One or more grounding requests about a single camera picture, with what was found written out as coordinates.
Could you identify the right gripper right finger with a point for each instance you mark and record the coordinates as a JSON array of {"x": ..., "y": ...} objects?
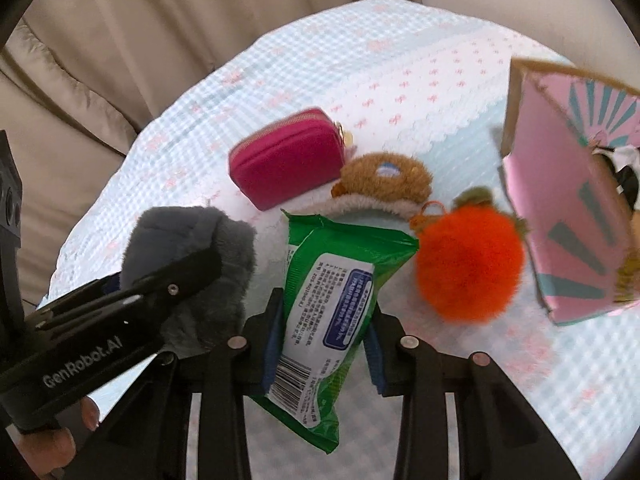
[{"x": 458, "y": 414}]

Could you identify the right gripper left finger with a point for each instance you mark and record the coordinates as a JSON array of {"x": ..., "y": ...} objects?
[{"x": 145, "y": 435}]

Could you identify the grey fuzzy sock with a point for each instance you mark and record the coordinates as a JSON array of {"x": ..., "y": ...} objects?
[{"x": 208, "y": 248}]

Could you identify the orange fluffy pompom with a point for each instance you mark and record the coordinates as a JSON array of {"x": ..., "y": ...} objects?
[{"x": 470, "y": 258}]

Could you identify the green wet wipes pack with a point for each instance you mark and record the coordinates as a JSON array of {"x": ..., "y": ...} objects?
[{"x": 333, "y": 276}]

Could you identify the brown plush bear toy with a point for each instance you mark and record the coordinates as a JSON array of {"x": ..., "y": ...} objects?
[{"x": 388, "y": 182}]

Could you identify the magenta zipper pouch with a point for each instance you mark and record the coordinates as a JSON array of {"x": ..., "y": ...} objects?
[{"x": 289, "y": 157}]

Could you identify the person's left hand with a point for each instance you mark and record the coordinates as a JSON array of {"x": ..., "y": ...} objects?
[{"x": 45, "y": 452}]

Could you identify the pink teal cardboard box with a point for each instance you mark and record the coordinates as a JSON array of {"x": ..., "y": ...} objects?
[{"x": 570, "y": 154}]

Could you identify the beige curtain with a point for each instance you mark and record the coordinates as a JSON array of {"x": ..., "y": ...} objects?
[{"x": 81, "y": 78}]

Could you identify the light blue patterned bedsheet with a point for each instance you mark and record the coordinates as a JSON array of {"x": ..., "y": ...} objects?
[{"x": 403, "y": 78}]

